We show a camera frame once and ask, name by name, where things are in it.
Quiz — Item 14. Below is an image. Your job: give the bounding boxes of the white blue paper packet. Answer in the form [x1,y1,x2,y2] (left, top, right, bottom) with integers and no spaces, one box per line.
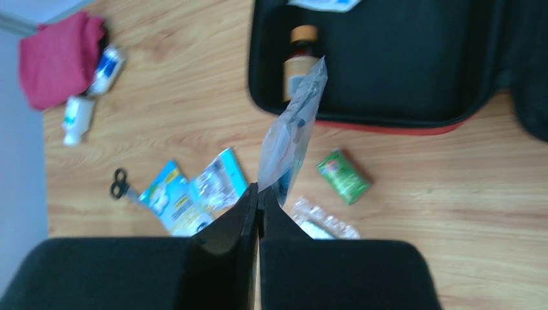
[287,0,361,13]

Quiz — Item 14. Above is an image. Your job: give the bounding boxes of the clear bag small sachets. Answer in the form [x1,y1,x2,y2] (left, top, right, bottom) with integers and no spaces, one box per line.
[257,57,328,206]

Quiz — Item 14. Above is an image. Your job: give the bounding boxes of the aluminium frame rail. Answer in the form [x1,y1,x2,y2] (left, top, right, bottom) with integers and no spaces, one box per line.
[1,0,93,36]

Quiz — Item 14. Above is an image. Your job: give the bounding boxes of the small green box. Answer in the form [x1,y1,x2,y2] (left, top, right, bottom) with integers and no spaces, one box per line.
[316,149,372,205]

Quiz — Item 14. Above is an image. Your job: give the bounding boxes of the black handled scissors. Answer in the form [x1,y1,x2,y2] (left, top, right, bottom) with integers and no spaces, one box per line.
[110,168,146,207]

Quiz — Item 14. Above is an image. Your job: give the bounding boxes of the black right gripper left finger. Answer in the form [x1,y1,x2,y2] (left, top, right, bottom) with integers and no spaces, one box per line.
[1,184,258,309]

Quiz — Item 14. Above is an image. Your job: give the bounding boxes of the brown medicine bottle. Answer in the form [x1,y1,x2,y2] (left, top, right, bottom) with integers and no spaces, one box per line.
[283,25,319,103]

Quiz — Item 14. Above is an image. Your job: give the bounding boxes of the teal edged small packet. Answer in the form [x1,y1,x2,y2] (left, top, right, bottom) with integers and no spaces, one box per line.
[189,148,248,212]

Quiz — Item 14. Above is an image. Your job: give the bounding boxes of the black red medicine case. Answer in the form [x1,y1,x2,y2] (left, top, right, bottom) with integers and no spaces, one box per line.
[248,1,547,141]

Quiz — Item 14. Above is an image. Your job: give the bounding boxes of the white tube blue label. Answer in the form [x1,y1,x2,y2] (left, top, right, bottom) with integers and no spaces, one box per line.
[86,43,127,96]

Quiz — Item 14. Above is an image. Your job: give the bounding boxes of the white bottle green label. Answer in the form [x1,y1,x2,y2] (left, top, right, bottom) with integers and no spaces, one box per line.
[63,96,96,146]

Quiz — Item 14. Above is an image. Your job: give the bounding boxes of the clear bag white gauze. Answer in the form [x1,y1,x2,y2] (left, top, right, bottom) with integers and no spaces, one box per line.
[290,197,361,240]

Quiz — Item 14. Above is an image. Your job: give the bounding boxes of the blue cotton swab packet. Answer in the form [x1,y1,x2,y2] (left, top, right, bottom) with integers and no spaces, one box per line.
[139,160,214,237]

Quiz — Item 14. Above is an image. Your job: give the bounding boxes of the pink folded cloth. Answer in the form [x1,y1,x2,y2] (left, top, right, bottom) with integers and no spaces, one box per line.
[18,11,105,111]

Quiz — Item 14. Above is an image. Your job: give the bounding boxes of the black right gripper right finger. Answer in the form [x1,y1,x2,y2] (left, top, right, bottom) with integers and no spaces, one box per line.
[258,189,441,309]

